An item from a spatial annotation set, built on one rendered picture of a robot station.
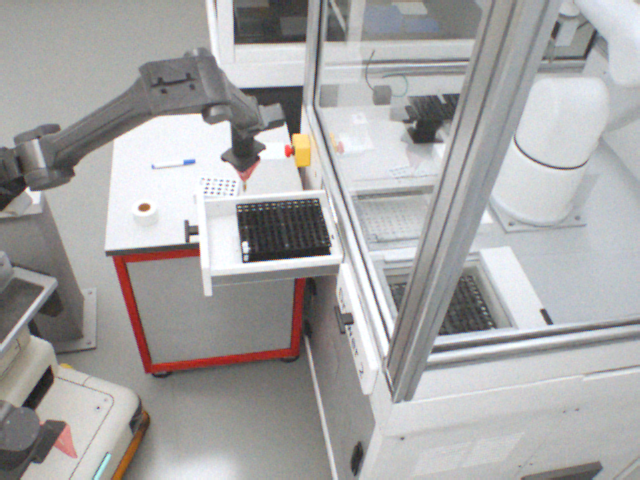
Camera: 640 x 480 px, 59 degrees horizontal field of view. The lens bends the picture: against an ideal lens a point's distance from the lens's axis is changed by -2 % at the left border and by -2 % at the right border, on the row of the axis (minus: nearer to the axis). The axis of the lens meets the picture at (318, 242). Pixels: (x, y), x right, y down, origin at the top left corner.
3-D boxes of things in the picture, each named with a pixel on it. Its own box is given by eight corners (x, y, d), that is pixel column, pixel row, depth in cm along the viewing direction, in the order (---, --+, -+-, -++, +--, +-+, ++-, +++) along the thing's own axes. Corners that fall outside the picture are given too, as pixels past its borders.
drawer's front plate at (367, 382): (363, 395, 124) (370, 369, 117) (335, 291, 144) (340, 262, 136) (371, 394, 125) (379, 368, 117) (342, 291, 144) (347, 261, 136)
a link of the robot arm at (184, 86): (154, 41, 79) (176, 111, 80) (220, 47, 90) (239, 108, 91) (4, 142, 105) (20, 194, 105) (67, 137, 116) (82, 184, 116)
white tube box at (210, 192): (194, 203, 170) (193, 194, 168) (199, 185, 176) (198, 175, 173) (235, 207, 171) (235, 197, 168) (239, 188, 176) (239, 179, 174)
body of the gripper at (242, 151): (267, 151, 144) (266, 128, 138) (239, 173, 139) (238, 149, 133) (247, 140, 146) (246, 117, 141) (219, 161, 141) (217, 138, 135)
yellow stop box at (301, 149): (293, 167, 173) (294, 148, 167) (289, 153, 177) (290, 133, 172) (310, 166, 174) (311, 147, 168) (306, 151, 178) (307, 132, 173)
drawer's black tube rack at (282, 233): (242, 271, 144) (242, 253, 139) (236, 221, 156) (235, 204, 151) (329, 262, 148) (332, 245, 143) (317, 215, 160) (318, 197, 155)
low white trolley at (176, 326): (145, 389, 211) (104, 249, 156) (146, 263, 252) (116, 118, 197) (301, 370, 221) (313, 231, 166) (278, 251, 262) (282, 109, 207)
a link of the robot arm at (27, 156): (-4, 156, 105) (5, 183, 106) (24, 138, 100) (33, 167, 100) (40, 151, 113) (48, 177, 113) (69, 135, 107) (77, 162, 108)
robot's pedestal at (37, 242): (15, 361, 214) (-67, 217, 159) (22, 299, 234) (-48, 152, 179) (96, 349, 221) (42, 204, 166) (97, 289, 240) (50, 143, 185)
